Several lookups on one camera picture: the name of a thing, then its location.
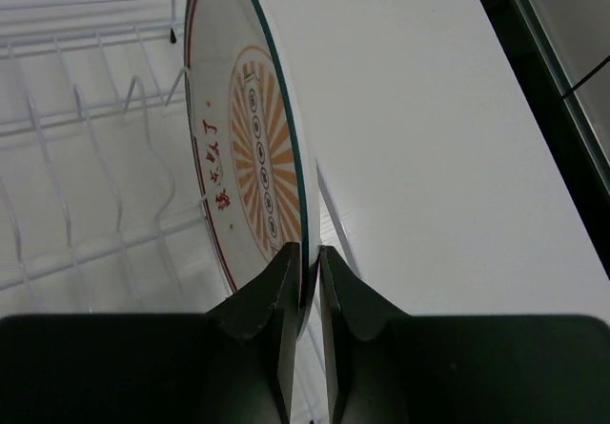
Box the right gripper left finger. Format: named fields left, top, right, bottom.
left=1, top=243, right=300, bottom=423

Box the white wire dish rack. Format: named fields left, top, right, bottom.
left=1, top=0, right=359, bottom=423

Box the white plate orange sunburst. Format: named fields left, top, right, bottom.
left=184, top=0, right=320, bottom=329

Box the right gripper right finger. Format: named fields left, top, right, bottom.
left=318, top=247, right=609, bottom=423

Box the black wall cable white plug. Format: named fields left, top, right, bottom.
left=560, top=55, right=610, bottom=100

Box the aluminium table frame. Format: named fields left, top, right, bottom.
left=0, top=0, right=610, bottom=277

